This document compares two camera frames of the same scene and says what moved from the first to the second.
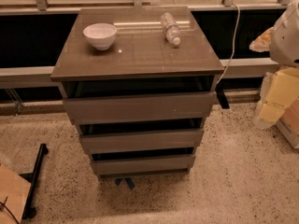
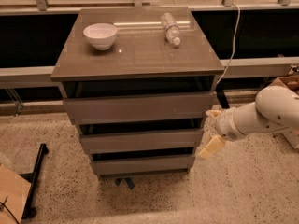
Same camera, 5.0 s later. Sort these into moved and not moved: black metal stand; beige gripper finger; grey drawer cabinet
Moved: beige gripper finger
Not moved: black metal stand; grey drawer cabinet
